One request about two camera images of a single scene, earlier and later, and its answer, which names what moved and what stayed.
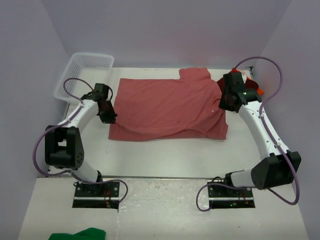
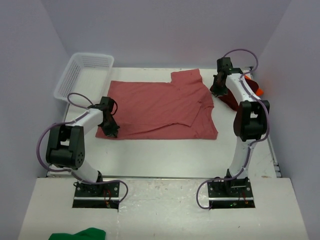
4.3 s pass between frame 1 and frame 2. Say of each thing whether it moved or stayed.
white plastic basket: stayed
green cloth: stayed
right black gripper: moved
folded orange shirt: stayed
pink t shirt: moved
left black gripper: moved
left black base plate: stayed
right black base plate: stayed
